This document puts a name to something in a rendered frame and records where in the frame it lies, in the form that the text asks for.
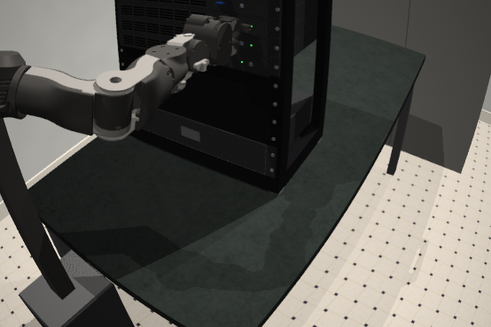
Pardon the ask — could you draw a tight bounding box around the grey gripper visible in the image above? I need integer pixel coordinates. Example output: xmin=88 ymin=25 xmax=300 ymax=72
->
xmin=183 ymin=14 xmax=252 ymax=66

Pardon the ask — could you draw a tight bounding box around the black server rack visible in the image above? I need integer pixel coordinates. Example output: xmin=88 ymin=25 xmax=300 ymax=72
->
xmin=114 ymin=0 xmax=332 ymax=196

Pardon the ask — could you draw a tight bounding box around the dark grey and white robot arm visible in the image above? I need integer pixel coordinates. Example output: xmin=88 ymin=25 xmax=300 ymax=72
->
xmin=0 ymin=34 xmax=209 ymax=142

